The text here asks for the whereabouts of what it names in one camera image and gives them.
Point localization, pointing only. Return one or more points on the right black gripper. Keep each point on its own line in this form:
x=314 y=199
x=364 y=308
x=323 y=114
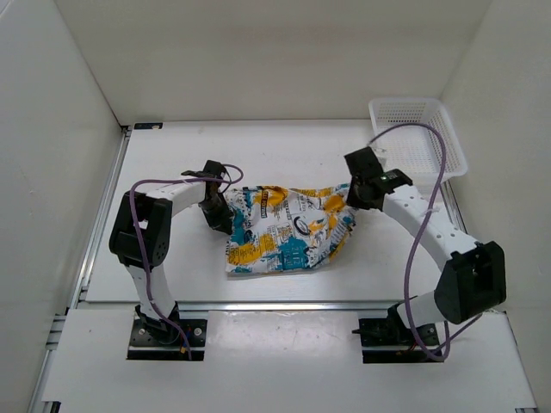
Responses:
x=353 y=201

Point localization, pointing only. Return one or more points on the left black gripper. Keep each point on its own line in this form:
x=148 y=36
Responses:
x=222 y=222

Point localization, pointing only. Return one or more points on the colourful printed shorts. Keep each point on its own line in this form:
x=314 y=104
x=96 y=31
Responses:
x=279 y=230

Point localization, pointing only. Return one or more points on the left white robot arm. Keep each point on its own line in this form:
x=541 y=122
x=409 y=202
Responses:
x=140 y=237

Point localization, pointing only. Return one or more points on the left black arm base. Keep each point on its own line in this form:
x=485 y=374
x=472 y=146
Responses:
x=145 y=346

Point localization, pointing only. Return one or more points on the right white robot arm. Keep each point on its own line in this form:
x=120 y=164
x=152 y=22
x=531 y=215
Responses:
x=472 y=276

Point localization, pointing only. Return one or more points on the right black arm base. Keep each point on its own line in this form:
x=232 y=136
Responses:
x=382 y=344

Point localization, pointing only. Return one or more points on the white plastic mesh basket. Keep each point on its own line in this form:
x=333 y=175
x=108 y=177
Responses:
x=413 y=149

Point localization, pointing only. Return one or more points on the black corner label plate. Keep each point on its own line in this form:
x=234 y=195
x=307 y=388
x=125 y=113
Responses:
x=148 y=126

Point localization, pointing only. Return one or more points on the front aluminium rail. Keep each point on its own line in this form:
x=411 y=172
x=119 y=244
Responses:
x=351 y=305

